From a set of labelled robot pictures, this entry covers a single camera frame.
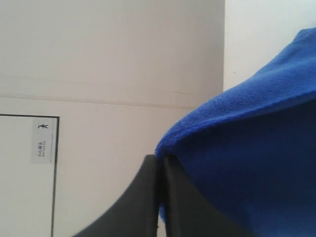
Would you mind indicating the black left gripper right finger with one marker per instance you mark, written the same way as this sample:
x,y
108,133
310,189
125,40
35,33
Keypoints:
x,y
188,213

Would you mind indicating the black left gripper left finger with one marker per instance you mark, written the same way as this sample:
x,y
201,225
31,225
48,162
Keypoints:
x,y
135,213

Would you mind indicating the blue microfibre cloth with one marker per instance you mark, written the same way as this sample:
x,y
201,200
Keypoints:
x,y
251,150

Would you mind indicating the white wall sign label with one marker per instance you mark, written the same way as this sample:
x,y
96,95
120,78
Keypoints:
x,y
42,139

